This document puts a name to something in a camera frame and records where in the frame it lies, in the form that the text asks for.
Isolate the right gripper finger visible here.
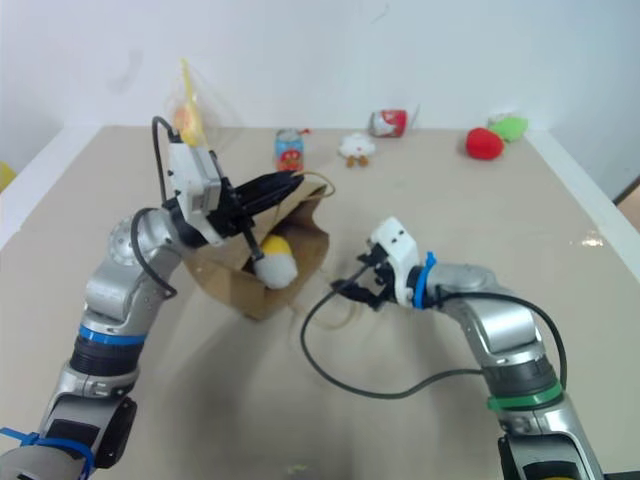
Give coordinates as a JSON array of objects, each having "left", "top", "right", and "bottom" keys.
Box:
[
  {"left": 343, "top": 251, "right": 382, "bottom": 284},
  {"left": 331, "top": 278, "right": 384, "bottom": 310}
]

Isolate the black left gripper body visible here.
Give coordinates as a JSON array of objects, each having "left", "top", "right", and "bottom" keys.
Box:
[{"left": 207, "top": 174, "right": 257, "bottom": 242}]

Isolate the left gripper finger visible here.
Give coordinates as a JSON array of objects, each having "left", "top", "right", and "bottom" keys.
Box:
[
  {"left": 237, "top": 185, "right": 297, "bottom": 220},
  {"left": 233, "top": 171, "right": 305, "bottom": 202}
]

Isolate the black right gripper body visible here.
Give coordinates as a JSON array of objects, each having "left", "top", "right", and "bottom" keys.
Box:
[{"left": 355, "top": 242, "right": 402, "bottom": 307}]

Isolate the brown paper bag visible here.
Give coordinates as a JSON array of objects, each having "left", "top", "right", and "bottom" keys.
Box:
[{"left": 182, "top": 171, "right": 364, "bottom": 331}]

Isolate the yellow white plush toy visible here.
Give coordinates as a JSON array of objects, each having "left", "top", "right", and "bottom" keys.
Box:
[{"left": 252, "top": 234, "right": 300, "bottom": 290}]

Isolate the yellow plastic bag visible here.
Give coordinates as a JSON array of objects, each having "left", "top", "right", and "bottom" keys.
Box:
[{"left": 167, "top": 58, "right": 212, "bottom": 149}]

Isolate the blue drink can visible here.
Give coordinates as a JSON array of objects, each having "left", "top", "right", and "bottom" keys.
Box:
[{"left": 274, "top": 128, "right": 308, "bottom": 173}]

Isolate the small white chicken toy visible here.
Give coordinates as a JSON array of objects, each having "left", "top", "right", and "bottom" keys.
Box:
[{"left": 338, "top": 131, "right": 377, "bottom": 169}]

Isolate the red drink can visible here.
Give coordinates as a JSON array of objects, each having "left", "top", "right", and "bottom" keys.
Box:
[{"left": 369, "top": 108, "right": 409, "bottom": 138}]

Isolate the red plush ball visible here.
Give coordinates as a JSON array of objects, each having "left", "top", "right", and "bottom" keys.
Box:
[{"left": 465, "top": 127, "right": 505, "bottom": 162}]

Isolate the green plush toy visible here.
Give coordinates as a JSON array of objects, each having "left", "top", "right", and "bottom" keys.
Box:
[{"left": 487, "top": 113, "right": 531, "bottom": 143}]

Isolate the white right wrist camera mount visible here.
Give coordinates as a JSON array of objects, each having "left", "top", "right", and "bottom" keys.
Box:
[{"left": 368, "top": 216, "right": 420, "bottom": 307}]

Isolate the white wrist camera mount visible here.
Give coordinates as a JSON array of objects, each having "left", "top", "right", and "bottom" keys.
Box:
[
  {"left": 167, "top": 141, "right": 225, "bottom": 247},
  {"left": 368, "top": 216, "right": 420, "bottom": 307}
]

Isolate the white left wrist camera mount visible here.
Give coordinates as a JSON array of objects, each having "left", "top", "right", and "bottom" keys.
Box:
[{"left": 167, "top": 141, "right": 225, "bottom": 247}]

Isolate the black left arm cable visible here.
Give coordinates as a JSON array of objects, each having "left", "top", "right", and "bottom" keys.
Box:
[{"left": 130, "top": 115, "right": 180, "bottom": 297}]

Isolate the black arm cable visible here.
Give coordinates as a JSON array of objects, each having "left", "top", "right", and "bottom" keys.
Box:
[
  {"left": 130, "top": 115, "right": 180, "bottom": 297},
  {"left": 301, "top": 291, "right": 570, "bottom": 400}
]

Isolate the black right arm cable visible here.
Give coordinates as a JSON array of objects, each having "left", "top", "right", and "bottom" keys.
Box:
[{"left": 301, "top": 291, "right": 570, "bottom": 400}]

